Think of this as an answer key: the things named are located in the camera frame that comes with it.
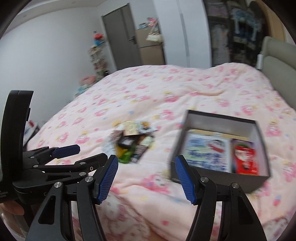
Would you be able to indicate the green snack packet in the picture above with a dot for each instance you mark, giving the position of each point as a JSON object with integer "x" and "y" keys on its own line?
{"x": 125, "y": 154}

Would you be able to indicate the pink cartoon print blanket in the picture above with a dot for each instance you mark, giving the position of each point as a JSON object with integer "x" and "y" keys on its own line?
{"x": 143, "y": 199}

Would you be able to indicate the red snack packet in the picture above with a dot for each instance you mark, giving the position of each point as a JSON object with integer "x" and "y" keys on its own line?
{"x": 244, "y": 159}

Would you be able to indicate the grey open cardboard box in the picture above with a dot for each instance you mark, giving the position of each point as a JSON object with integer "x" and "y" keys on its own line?
{"x": 230, "y": 128}

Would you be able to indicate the grey padded bed headboard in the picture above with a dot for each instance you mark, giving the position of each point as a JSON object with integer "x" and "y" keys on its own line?
{"x": 277, "y": 62}

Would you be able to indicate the white shelf with toys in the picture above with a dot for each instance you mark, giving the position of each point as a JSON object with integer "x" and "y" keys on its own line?
{"x": 97, "y": 57}

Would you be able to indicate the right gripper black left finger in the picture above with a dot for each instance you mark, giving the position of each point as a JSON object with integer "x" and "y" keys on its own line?
{"x": 54, "y": 219}

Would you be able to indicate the person's left hand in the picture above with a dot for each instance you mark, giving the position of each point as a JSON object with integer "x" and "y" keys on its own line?
{"x": 12, "y": 207}

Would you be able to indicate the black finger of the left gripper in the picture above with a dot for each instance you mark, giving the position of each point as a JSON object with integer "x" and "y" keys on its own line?
{"x": 61, "y": 173}
{"x": 43, "y": 155}

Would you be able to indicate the brown cabinet with bag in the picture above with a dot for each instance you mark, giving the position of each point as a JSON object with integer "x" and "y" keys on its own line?
{"x": 150, "y": 45}

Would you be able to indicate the grey room door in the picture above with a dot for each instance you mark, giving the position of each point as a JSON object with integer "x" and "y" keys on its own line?
{"x": 120, "y": 31}

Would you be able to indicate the white cartoon book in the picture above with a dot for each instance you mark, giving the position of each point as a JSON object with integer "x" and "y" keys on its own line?
{"x": 207, "y": 151}

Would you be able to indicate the yellow patterned card packet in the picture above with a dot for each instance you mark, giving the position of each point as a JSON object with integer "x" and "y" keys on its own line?
{"x": 130, "y": 128}

